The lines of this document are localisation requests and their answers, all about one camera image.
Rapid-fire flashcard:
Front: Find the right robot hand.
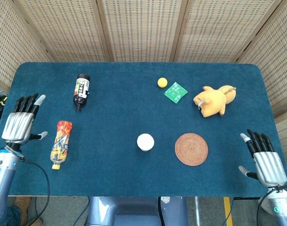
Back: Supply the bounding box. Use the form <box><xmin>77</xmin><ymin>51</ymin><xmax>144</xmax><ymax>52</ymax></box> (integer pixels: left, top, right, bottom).
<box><xmin>238</xmin><ymin>129</ymin><xmax>287</xmax><ymax>188</ymax></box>

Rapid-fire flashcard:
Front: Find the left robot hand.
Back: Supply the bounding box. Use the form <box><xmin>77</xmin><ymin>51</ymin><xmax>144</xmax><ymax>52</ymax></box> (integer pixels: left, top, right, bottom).
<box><xmin>1</xmin><ymin>93</ymin><xmax>48</xmax><ymax>145</ymax></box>

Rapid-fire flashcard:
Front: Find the white paper cup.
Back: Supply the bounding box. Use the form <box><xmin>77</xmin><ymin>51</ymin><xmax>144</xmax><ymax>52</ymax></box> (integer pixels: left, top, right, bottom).
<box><xmin>136</xmin><ymin>133</ymin><xmax>155</xmax><ymax>152</ymax></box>

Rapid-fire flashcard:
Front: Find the round woven coaster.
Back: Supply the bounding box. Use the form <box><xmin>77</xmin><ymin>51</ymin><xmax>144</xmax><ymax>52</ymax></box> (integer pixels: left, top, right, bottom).
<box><xmin>174</xmin><ymin>132</ymin><xmax>209</xmax><ymax>167</ymax></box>

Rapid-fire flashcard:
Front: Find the white round floor base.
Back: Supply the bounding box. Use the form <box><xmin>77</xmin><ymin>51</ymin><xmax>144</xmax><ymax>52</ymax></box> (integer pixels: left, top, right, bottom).
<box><xmin>257</xmin><ymin>197</ymin><xmax>273</xmax><ymax>212</ymax></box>

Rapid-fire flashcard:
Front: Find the orange label plastic bottle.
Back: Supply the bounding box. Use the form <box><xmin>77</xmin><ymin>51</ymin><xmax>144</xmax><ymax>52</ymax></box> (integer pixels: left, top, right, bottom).
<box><xmin>50</xmin><ymin>120</ymin><xmax>73</xmax><ymax>170</ymax></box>

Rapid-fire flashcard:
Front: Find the yellow floor tape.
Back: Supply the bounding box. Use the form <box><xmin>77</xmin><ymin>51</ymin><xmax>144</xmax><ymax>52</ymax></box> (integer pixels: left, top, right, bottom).
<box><xmin>223</xmin><ymin>197</ymin><xmax>233</xmax><ymax>226</ymax></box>

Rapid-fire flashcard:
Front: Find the dark tea bottle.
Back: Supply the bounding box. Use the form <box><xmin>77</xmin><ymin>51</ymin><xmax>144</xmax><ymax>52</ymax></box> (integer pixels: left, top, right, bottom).
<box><xmin>73</xmin><ymin>73</ymin><xmax>91</xmax><ymax>112</ymax></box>

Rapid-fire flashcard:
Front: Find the tan leather boot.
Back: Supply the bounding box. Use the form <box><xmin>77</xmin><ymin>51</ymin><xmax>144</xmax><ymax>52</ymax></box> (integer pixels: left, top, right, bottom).
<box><xmin>25</xmin><ymin>218</ymin><xmax>43</xmax><ymax>226</ymax></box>
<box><xmin>13</xmin><ymin>196</ymin><xmax>32</xmax><ymax>226</ymax></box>

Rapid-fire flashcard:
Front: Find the yellow plush toy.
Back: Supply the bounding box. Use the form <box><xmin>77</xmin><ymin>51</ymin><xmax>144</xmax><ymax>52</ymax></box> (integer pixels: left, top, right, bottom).
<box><xmin>193</xmin><ymin>85</ymin><xmax>237</xmax><ymax>118</ymax></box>

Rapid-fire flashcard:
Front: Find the blue jeans leg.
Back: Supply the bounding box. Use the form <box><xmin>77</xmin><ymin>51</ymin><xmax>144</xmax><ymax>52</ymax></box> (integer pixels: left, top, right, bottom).
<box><xmin>3</xmin><ymin>204</ymin><xmax>22</xmax><ymax>226</ymax></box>

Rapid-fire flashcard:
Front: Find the blue table cloth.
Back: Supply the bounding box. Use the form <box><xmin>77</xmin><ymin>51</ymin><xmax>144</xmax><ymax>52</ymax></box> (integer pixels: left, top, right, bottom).
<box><xmin>0</xmin><ymin>61</ymin><xmax>287</xmax><ymax>198</ymax></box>

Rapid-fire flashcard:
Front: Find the green sachet packet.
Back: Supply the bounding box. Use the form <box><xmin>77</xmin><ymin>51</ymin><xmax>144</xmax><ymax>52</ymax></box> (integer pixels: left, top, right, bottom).
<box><xmin>163</xmin><ymin>81</ymin><xmax>189</xmax><ymax>104</ymax></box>

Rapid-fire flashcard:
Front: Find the yellow ball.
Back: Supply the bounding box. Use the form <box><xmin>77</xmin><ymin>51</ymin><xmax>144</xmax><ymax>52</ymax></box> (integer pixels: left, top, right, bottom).
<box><xmin>157</xmin><ymin>77</ymin><xmax>168</xmax><ymax>89</ymax></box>

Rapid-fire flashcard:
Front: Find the blue grey robot torso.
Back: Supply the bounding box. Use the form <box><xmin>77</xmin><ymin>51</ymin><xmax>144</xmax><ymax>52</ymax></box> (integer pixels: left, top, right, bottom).
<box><xmin>86</xmin><ymin>196</ymin><xmax>189</xmax><ymax>226</ymax></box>

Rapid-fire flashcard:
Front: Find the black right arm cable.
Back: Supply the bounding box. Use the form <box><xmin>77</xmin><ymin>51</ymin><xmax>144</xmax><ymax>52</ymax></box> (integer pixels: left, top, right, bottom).
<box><xmin>255</xmin><ymin>188</ymin><xmax>279</xmax><ymax>226</ymax></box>

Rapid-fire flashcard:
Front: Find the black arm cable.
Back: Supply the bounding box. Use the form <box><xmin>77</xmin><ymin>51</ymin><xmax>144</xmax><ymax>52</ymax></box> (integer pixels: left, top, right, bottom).
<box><xmin>255</xmin><ymin>188</ymin><xmax>279</xmax><ymax>226</ymax></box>
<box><xmin>17</xmin><ymin>156</ymin><xmax>51</xmax><ymax>226</ymax></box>

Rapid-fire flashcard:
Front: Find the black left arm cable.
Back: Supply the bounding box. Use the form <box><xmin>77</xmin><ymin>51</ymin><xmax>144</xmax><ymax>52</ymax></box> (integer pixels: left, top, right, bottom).
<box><xmin>17</xmin><ymin>156</ymin><xmax>51</xmax><ymax>226</ymax></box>

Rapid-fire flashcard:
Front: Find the blue floor cable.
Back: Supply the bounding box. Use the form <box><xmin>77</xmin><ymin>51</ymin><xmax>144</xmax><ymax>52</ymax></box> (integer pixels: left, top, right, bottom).
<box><xmin>72</xmin><ymin>197</ymin><xmax>90</xmax><ymax>226</ymax></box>

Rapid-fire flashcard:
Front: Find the black torso cable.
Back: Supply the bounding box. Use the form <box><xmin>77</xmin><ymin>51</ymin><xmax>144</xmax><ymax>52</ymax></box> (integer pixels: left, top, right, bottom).
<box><xmin>157</xmin><ymin>196</ymin><xmax>166</xmax><ymax>226</ymax></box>

